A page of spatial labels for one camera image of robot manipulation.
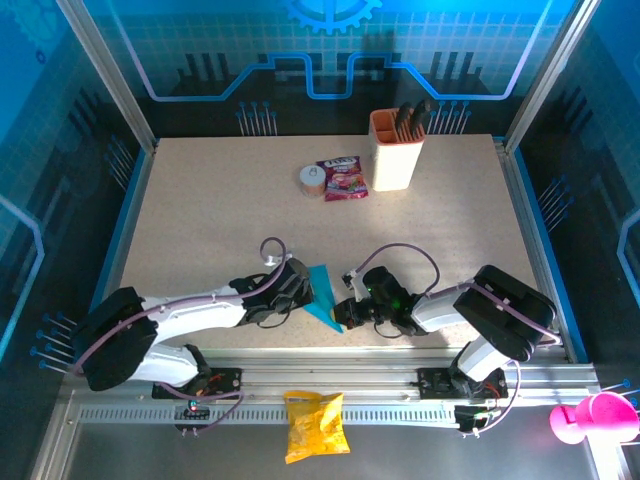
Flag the small tin can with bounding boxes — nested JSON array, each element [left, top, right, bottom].
[[298, 165, 329, 200]]

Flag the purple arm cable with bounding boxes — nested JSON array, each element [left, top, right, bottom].
[[72, 236, 292, 439], [357, 243, 562, 440]]

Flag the purple candy bag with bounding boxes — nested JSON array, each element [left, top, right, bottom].
[[316, 155, 370, 203]]

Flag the cream orange knife block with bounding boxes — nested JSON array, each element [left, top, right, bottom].
[[369, 109, 427, 193]]

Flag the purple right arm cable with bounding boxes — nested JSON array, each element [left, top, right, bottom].
[[357, 243, 562, 440]]

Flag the yellow chip bag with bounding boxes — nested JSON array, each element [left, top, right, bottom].
[[282, 390, 351, 465]]

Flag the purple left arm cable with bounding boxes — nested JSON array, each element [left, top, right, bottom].
[[72, 236, 292, 439]]

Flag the aluminium table side rail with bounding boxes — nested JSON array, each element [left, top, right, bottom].
[[493, 135, 590, 364], [82, 139, 160, 364]]

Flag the slotted grey cable duct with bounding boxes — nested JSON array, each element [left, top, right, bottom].
[[77, 403, 461, 427]]

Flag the black handled knife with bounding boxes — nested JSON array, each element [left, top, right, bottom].
[[394, 101, 414, 141], [410, 97, 435, 139]]

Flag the aluminium mounting rail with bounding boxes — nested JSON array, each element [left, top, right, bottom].
[[62, 348, 601, 401]]

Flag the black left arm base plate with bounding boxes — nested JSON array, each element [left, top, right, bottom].
[[151, 366, 244, 401]]

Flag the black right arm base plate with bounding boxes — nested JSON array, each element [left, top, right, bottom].
[[417, 366, 509, 400]]

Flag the aluminium frame post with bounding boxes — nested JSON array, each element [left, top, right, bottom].
[[503, 0, 604, 154], [55, 0, 160, 154]]

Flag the pink plastic object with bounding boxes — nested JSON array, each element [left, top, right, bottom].
[[549, 391, 640, 445]]

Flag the blue cloth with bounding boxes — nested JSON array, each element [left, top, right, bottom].
[[301, 263, 345, 334]]

